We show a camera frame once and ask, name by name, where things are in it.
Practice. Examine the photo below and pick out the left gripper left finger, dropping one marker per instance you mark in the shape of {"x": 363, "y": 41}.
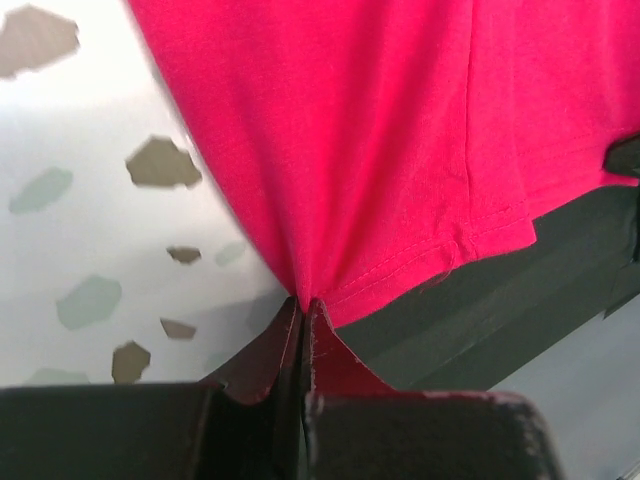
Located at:
{"x": 242, "y": 421}

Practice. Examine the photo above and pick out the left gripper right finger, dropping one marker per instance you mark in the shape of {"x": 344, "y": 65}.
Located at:
{"x": 359, "y": 427}

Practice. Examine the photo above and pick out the magenta t shirt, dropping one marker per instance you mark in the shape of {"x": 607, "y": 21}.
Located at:
{"x": 369, "y": 146}

